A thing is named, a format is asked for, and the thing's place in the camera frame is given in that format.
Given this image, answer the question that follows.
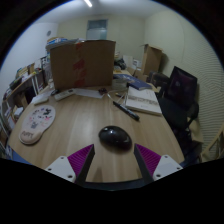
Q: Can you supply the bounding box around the large brown cardboard box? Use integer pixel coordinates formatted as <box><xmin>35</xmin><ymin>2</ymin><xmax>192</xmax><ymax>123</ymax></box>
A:
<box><xmin>49</xmin><ymin>39</ymin><xmax>117</xmax><ymax>90</ymax></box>

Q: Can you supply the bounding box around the white paper sheet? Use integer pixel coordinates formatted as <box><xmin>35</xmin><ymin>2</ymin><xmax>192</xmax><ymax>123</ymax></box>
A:
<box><xmin>73</xmin><ymin>87</ymin><xmax>105</xmax><ymax>100</ymax></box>

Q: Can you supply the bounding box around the blue book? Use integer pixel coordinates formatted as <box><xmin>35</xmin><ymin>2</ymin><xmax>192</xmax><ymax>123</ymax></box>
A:
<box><xmin>113</xmin><ymin>73</ymin><xmax>154</xmax><ymax>91</ymax></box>

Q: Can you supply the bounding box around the clear plastic container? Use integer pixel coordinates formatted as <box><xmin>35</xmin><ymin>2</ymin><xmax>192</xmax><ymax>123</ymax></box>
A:
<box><xmin>111</xmin><ymin>78</ymin><xmax>128</xmax><ymax>91</ymax></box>

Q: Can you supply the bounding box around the black bag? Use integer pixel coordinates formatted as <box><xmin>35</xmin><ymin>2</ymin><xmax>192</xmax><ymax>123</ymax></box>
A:
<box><xmin>113</xmin><ymin>58</ymin><xmax>128</xmax><ymax>70</ymax></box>

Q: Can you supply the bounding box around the black computer mouse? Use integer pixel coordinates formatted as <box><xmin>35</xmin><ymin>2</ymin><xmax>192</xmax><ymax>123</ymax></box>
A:
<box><xmin>98</xmin><ymin>125</ymin><xmax>133</xmax><ymax>150</ymax></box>

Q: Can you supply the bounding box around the black marker pen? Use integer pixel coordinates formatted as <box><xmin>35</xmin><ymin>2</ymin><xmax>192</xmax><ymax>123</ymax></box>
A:
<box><xmin>112</xmin><ymin>100</ymin><xmax>141</xmax><ymax>121</ymax></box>

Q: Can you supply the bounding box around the white remote control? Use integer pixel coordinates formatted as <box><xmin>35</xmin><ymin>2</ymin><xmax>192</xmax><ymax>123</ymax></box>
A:
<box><xmin>53</xmin><ymin>88</ymin><xmax>76</xmax><ymax>102</ymax></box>

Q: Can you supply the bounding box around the tall open cardboard box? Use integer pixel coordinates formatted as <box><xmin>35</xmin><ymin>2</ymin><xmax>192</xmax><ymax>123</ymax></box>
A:
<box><xmin>139</xmin><ymin>43</ymin><xmax>164</xmax><ymax>77</ymax></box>

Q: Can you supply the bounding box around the black office chair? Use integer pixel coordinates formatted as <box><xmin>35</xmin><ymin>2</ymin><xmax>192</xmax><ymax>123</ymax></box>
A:
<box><xmin>156</xmin><ymin>65</ymin><xmax>201</xmax><ymax>161</ymax></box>

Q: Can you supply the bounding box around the grey door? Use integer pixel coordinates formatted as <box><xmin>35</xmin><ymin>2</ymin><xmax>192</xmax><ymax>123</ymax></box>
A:
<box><xmin>86</xmin><ymin>18</ymin><xmax>109</xmax><ymax>41</ymax></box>

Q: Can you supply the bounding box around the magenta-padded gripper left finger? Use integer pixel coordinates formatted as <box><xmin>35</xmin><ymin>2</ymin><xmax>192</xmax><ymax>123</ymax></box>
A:
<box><xmin>44</xmin><ymin>143</ymin><xmax>96</xmax><ymax>184</ymax></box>

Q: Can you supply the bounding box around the cluttered shelf unit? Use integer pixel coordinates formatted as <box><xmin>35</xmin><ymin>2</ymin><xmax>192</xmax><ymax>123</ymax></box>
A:
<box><xmin>0</xmin><ymin>56</ymin><xmax>51</xmax><ymax>158</ymax></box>

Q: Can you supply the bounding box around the wooden chair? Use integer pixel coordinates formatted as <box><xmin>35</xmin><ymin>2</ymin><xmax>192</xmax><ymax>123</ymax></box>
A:
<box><xmin>199</xmin><ymin>123</ymin><xmax>224</xmax><ymax>163</ymax></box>

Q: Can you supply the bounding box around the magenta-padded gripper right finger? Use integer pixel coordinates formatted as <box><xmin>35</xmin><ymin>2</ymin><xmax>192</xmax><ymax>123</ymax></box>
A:
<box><xmin>133</xmin><ymin>143</ymin><xmax>184</xmax><ymax>184</ymax></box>

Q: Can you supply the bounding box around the stack of papers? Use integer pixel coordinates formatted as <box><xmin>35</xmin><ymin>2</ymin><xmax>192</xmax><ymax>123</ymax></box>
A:
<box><xmin>45</xmin><ymin>37</ymin><xmax>81</xmax><ymax>51</ymax></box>

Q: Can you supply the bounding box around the white book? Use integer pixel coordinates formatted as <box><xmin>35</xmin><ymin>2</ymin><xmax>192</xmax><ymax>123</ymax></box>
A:
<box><xmin>125</xmin><ymin>85</ymin><xmax>163</xmax><ymax>117</ymax></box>

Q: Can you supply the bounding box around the white cable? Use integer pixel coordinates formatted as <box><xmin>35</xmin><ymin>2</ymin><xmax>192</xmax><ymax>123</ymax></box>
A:
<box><xmin>106</xmin><ymin>87</ymin><xmax>129</xmax><ymax>107</ymax></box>

